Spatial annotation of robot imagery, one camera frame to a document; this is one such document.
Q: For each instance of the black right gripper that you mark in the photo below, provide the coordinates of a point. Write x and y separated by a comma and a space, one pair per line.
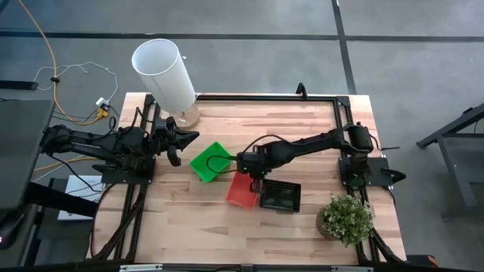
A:
253, 162

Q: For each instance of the brown plant pot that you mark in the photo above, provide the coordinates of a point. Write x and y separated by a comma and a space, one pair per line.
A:
321, 226

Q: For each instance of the black aluminium table frame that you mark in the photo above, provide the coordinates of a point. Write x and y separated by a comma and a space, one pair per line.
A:
272, 98

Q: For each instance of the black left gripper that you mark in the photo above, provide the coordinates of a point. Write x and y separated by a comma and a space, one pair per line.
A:
162, 134

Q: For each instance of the silver aluminium bracket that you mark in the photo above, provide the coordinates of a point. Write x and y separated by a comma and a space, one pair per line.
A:
140, 267

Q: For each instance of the round wooden lamp base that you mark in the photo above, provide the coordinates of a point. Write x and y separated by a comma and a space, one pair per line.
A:
191, 119

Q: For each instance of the white flat box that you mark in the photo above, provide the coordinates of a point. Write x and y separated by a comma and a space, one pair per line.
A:
81, 185

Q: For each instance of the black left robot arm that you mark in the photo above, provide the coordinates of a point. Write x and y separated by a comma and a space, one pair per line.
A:
94, 145

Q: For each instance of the white cylindrical lamp shade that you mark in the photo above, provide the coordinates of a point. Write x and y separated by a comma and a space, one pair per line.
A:
162, 75

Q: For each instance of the white power adapter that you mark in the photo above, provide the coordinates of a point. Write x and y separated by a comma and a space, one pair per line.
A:
102, 102

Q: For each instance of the green artificial plant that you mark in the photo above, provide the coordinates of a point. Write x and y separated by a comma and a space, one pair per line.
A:
346, 219

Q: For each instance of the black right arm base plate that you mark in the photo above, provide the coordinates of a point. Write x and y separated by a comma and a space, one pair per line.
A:
378, 166

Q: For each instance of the dark metal desk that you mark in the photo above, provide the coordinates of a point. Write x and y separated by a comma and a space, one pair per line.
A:
450, 127

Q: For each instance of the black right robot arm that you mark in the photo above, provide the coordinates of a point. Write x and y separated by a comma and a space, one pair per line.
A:
302, 145

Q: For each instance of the orange plastic basket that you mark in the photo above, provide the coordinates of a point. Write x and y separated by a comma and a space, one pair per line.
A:
240, 192

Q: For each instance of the black power strip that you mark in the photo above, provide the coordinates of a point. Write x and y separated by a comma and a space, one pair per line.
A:
19, 85

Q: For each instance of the green plastic basket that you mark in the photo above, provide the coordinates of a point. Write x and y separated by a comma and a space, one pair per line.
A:
200, 166

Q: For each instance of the black plastic basket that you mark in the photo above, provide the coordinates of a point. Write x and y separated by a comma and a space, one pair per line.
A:
281, 196

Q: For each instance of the black side desk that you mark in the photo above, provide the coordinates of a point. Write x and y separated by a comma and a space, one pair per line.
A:
22, 151

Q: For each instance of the black table clamp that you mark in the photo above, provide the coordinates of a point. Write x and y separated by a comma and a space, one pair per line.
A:
395, 175
301, 90

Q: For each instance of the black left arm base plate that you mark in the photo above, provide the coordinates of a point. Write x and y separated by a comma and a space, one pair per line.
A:
125, 175

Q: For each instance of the yellow plug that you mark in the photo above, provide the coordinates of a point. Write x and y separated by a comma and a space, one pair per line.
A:
103, 112

